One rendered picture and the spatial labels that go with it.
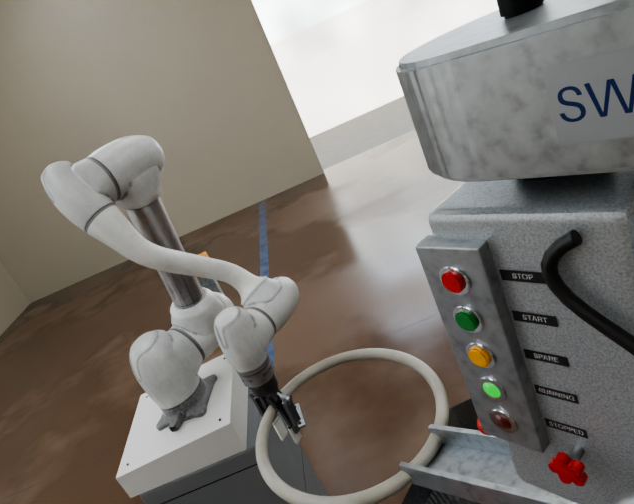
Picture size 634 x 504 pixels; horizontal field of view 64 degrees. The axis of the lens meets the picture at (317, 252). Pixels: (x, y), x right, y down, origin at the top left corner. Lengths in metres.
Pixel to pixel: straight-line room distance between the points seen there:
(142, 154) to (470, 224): 1.07
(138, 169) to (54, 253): 6.91
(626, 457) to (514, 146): 0.36
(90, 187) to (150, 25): 6.11
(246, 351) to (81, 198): 0.54
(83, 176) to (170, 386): 0.68
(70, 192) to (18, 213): 6.92
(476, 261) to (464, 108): 0.15
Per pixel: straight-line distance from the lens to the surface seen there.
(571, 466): 0.65
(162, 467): 1.70
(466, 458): 1.14
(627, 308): 0.51
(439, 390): 1.28
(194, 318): 1.67
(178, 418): 1.70
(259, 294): 1.34
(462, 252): 0.53
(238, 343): 1.26
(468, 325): 0.58
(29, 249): 8.41
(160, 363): 1.63
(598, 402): 0.61
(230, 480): 1.72
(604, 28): 0.41
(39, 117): 7.86
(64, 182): 1.38
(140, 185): 1.44
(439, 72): 0.47
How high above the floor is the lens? 1.78
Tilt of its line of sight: 21 degrees down
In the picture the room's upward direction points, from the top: 25 degrees counter-clockwise
